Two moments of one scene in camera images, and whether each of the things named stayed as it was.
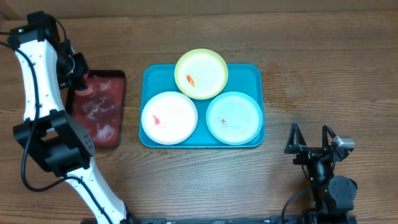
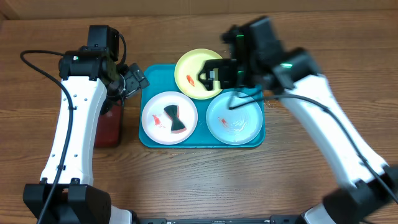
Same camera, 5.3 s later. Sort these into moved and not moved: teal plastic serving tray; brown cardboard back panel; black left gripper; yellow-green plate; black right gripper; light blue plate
Moved: black right gripper; black left gripper
Not moved: yellow-green plate; brown cardboard back panel; light blue plate; teal plastic serving tray
